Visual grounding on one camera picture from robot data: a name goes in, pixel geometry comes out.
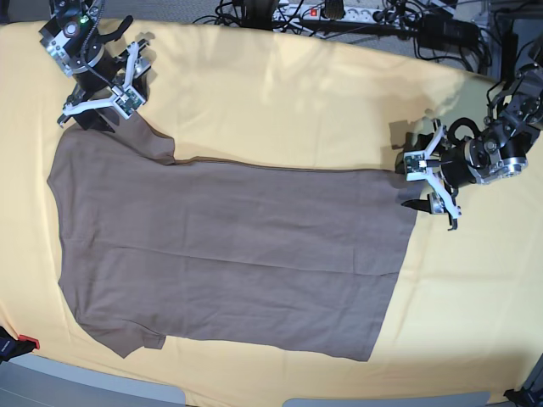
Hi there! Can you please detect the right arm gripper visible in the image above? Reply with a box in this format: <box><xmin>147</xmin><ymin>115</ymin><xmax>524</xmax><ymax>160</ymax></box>
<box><xmin>71</xmin><ymin>15</ymin><xmax>152</xmax><ymax>133</ymax></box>

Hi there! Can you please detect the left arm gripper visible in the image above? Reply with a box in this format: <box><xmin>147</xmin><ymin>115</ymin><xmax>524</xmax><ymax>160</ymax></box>
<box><xmin>389</xmin><ymin>121</ymin><xmax>479</xmax><ymax>214</ymax></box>

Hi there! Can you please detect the brown T-shirt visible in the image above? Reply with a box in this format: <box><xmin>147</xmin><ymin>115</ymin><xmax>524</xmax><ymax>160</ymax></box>
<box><xmin>48</xmin><ymin>117</ymin><xmax>420</xmax><ymax>362</ymax></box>

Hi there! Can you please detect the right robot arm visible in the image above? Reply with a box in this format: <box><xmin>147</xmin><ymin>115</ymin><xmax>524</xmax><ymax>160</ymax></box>
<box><xmin>41</xmin><ymin>1</ymin><xmax>431</xmax><ymax>216</ymax></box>

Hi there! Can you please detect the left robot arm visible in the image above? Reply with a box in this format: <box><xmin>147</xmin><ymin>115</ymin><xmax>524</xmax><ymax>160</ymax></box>
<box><xmin>395</xmin><ymin>37</ymin><xmax>542</xmax><ymax>227</ymax></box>

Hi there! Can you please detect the black power adapter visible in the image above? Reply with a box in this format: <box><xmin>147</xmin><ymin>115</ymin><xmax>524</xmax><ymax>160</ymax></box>
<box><xmin>417</xmin><ymin>14</ymin><xmax>479</xmax><ymax>50</ymax></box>

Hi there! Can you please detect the white power strip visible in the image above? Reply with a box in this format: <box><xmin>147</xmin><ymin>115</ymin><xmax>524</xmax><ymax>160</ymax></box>
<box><xmin>272</xmin><ymin>2</ymin><xmax>383</xmax><ymax>24</ymax></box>

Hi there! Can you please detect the black clamp right corner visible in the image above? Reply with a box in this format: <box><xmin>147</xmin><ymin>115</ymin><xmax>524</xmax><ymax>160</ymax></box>
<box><xmin>504</xmin><ymin>375</ymin><xmax>542</xmax><ymax>407</ymax></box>

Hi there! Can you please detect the red black clamp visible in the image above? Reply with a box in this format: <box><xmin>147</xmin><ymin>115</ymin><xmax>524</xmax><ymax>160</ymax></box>
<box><xmin>0</xmin><ymin>327</ymin><xmax>40</xmax><ymax>362</ymax></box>

